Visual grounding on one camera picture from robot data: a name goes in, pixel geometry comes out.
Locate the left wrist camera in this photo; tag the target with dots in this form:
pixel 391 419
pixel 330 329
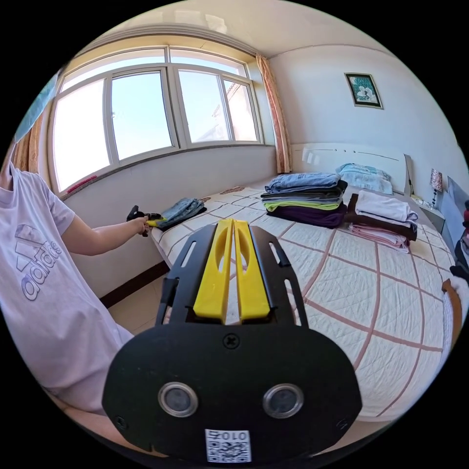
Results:
pixel 134 213

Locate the blue jeans with floral pattern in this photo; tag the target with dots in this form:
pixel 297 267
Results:
pixel 183 210

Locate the bed with checked quilt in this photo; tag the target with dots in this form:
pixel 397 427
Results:
pixel 366 307

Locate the person's left hand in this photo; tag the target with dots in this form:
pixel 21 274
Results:
pixel 140 224

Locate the window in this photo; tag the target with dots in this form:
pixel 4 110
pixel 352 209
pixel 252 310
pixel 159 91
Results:
pixel 146 110

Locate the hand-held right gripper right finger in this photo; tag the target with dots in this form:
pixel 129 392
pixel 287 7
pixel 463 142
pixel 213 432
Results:
pixel 253 289

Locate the person's left forearm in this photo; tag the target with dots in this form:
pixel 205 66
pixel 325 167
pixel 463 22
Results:
pixel 106 236

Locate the white nightstand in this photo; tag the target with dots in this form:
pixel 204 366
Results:
pixel 430 216

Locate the pile of clothes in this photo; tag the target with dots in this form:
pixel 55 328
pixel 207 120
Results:
pixel 384 220
pixel 307 201

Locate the person's body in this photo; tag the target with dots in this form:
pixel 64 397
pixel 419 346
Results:
pixel 44 278

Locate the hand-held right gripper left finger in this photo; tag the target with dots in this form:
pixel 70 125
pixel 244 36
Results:
pixel 214 278

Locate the table lamp with patterned shade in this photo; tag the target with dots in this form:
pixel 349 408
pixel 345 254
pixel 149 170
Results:
pixel 436 181

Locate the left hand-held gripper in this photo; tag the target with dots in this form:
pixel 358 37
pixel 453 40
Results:
pixel 152 214

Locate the orange patterned curtain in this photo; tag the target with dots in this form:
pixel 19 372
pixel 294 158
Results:
pixel 275 121
pixel 27 146

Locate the framed wall picture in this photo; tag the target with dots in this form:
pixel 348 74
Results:
pixel 364 91

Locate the light blue pillow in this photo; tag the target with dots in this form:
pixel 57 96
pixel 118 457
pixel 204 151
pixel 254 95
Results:
pixel 366 177

